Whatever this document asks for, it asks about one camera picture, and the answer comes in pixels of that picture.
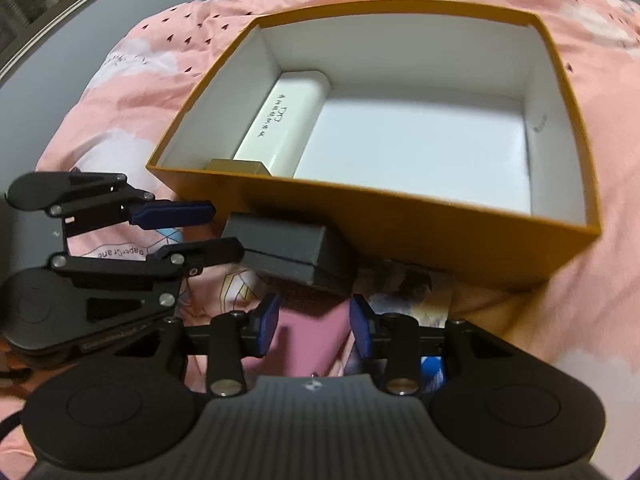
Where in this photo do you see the printed photo card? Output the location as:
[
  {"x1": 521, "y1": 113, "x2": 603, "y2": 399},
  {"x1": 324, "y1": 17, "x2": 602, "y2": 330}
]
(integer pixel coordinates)
[{"x1": 357, "y1": 262, "x2": 456, "y2": 331}]

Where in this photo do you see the small grey box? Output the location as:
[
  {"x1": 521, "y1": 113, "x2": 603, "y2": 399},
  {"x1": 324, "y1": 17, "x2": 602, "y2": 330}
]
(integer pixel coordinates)
[{"x1": 220, "y1": 212, "x2": 358, "y2": 297}]

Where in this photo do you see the pink printed blanket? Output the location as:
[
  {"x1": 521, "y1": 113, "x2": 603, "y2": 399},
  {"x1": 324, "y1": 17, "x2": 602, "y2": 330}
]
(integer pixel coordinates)
[{"x1": 0, "y1": 0, "x2": 640, "y2": 461}]

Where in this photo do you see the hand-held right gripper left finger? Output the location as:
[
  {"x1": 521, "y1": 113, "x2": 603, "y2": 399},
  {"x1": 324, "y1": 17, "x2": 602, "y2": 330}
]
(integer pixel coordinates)
[{"x1": 112, "y1": 294, "x2": 282, "y2": 397}]

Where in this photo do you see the orange cardboard box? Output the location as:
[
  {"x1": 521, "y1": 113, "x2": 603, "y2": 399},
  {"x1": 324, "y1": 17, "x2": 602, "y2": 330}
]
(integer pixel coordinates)
[{"x1": 145, "y1": 0, "x2": 603, "y2": 293}]

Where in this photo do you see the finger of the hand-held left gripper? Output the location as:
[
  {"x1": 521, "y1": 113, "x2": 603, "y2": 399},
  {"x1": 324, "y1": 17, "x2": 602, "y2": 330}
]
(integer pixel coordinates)
[
  {"x1": 50, "y1": 175, "x2": 217, "y2": 239},
  {"x1": 50, "y1": 237, "x2": 245, "y2": 289}
]

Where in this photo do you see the blue paper tag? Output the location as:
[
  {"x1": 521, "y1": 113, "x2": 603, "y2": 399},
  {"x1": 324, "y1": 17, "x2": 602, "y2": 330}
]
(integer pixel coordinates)
[{"x1": 420, "y1": 355, "x2": 446, "y2": 395}]

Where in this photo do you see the pink wallet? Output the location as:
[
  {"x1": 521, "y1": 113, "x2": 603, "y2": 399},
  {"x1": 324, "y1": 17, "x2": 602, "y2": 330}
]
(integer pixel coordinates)
[{"x1": 187, "y1": 295, "x2": 366, "y2": 378}]

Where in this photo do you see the white rectangular box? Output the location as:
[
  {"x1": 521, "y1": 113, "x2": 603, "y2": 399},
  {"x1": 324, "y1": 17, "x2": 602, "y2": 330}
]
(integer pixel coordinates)
[{"x1": 232, "y1": 71, "x2": 331, "y2": 178}]

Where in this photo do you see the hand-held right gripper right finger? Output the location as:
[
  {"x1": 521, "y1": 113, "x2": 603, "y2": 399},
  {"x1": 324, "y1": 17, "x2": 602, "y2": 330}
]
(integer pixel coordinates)
[{"x1": 348, "y1": 294, "x2": 502, "y2": 396}]

